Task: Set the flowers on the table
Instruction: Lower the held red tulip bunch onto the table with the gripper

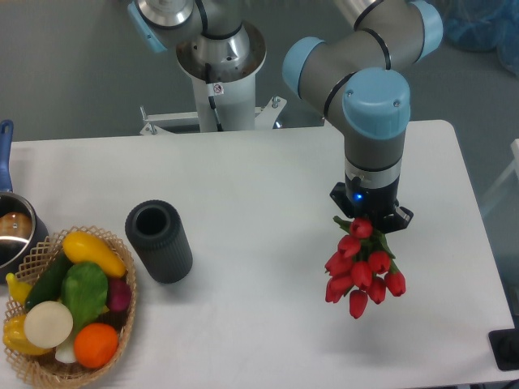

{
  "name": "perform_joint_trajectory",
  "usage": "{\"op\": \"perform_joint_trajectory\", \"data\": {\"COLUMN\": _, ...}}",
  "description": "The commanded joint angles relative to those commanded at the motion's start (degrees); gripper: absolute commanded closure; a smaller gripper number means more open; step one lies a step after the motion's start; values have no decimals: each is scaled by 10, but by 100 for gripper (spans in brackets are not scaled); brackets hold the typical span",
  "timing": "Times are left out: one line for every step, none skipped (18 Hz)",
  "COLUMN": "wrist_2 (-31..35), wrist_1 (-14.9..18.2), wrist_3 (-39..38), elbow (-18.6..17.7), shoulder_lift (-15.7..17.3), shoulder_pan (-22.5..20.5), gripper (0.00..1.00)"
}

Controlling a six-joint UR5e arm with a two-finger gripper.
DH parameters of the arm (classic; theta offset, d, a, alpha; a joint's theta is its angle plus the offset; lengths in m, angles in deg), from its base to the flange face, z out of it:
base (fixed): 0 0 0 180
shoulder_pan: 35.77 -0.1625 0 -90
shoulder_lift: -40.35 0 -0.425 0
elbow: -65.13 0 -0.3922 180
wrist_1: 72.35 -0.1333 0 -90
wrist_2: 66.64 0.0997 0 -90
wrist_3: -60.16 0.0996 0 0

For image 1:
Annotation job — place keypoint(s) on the blue plastic bag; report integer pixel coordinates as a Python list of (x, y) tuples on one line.
[(484, 26)]

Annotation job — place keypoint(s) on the orange fruit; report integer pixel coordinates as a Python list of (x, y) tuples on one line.
[(95, 345)]

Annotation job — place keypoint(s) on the purple red onion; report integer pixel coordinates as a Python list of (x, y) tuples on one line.
[(119, 295)]

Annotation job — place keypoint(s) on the dark grey ribbed vase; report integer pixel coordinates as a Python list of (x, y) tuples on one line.
[(155, 230)]

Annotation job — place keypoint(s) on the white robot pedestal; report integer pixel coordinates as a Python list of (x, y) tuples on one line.
[(223, 78)]

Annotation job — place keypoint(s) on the white onion slice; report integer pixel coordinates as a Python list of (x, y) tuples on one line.
[(48, 324)]

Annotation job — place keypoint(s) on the black device at table edge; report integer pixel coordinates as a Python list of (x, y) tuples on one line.
[(504, 345)]

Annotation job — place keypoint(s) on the yellow squash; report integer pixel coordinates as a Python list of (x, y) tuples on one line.
[(82, 247)]

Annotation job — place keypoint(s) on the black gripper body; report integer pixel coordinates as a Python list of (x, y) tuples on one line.
[(373, 203)]

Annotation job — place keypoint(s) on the green cucumber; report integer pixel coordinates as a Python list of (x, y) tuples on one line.
[(49, 284)]

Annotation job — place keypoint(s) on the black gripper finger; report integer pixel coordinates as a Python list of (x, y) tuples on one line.
[(397, 220), (339, 197)]

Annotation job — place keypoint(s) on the woven wicker basket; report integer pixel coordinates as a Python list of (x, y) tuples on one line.
[(45, 371)]

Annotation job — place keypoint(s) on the yellow bell pepper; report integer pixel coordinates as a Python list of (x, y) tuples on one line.
[(15, 339)]

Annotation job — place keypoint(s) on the green lettuce leaf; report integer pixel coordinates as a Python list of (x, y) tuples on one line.
[(84, 293)]

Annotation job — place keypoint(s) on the red tulip bouquet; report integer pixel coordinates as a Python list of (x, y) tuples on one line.
[(362, 268)]

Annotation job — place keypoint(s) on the yellow banana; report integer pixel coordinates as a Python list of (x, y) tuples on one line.
[(18, 290)]

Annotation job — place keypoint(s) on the blue handled saucepan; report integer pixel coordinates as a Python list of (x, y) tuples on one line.
[(21, 227)]

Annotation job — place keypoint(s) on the white leek stalk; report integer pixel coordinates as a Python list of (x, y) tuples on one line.
[(65, 353)]

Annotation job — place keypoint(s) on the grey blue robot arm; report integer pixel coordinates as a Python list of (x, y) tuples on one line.
[(355, 84)]

